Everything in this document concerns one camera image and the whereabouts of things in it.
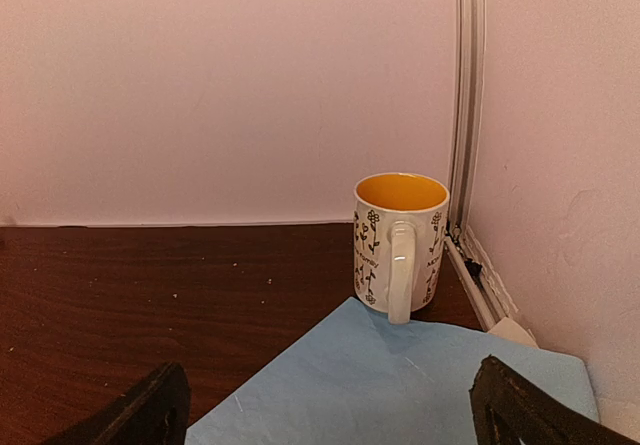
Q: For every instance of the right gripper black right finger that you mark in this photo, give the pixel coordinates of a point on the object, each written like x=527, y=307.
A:
x=509, y=409

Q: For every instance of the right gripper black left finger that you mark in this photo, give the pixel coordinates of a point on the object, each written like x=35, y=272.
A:
x=154, y=411

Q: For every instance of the blue wrapping paper sheet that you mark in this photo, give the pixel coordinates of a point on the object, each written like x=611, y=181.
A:
x=355, y=378

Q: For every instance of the white floral mug yellow inside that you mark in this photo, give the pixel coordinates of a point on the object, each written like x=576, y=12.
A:
x=399, y=226

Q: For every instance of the aluminium corner post right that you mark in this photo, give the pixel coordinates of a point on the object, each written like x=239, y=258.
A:
x=482, y=284

